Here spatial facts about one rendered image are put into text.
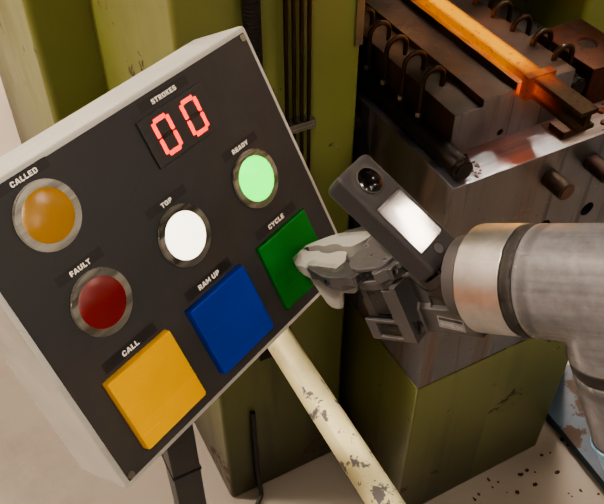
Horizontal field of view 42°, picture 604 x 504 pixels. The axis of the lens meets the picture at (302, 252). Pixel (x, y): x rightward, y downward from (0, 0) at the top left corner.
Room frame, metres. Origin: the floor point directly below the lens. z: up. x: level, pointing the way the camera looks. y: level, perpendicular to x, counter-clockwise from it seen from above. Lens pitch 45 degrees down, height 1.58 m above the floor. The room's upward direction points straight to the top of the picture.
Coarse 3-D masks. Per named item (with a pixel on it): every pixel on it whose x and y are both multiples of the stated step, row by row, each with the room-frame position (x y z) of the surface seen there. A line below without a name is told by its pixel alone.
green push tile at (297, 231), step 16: (288, 224) 0.58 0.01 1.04; (304, 224) 0.59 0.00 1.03; (272, 240) 0.56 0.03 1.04; (288, 240) 0.57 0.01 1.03; (304, 240) 0.58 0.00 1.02; (272, 256) 0.55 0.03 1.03; (288, 256) 0.56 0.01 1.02; (272, 272) 0.54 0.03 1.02; (288, 272) 0.55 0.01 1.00; (288, 288) 0.54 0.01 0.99; (304, 288) 0.55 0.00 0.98; (288, 304) 0.53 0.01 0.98
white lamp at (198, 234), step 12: (180, 216) 0.52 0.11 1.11; (192, 216) 0.53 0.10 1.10; (168, 228) 0.51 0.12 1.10; (180, 228) 0.51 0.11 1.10; (192, 228) 0.52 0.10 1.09; (204, 228) 0.53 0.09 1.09; (168, 240) 0.50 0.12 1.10; (180, 240) 0.51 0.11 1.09; (192, 240) 0.51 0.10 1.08; (204, 240) 0.52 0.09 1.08; (180, 252) 0.50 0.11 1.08; (192, 252) 0.51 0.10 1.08
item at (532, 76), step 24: (432, 0) 1.11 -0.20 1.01; (456, 24) 1.04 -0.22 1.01; (480, 24) 1.04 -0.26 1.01; (480, 48) 0.99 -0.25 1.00; (504, 48) 0.97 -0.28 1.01; (528, 72) 0.91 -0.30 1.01; (552, 72) 0.90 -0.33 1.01; (528, 96) 0.89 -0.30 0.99; (552, 96) 0.86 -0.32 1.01; (576, 96) 0.85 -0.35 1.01; (576, 120) 0.83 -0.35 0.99
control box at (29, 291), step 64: (192, 64) 0.63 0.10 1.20; (256, 64) 0.67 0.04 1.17; (64, 128) 0.54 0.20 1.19; (128, 128) 0.55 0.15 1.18; (256, 128) 0.63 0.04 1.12; (0, 192) 0.45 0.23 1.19; (64, 192) 0.48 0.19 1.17; (128, 192) 0.51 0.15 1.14; (192, 192) 0.55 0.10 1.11; (0, 256) 0.42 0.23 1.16; (64, 256) 0.45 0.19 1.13; (128, 256) 0.47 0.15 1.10; (256, 256) 0.54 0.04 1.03; (0, 320) 0.40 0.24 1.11; (64, 320) 0.41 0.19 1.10; (128, 320) 0.44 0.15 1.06; (64, 384) 0.37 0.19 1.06; (128, 448) 0.36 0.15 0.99
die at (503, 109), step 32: (384, 0) 1.14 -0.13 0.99; (416, 0) 1.12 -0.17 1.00; (448, 0) 1.12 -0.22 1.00; (384, 32) 1.06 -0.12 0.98; (416, 32) 1.05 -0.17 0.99; (448, 32) 1.04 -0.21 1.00; (512, 32) 1.04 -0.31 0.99; (416, 64) 0.98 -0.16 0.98; (448, 64) 0.96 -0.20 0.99; (480, 64) 0.96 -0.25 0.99; (544, 64) 0.96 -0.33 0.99; (416, 96) 0.93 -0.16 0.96; (448, 96) 0.90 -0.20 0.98; (480, 96) 0.88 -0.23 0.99; (512, 96) 0.90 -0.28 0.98; (448, 128) 0.86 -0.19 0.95; (480, 128) 0.87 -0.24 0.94; (512, 128) 0.90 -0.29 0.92
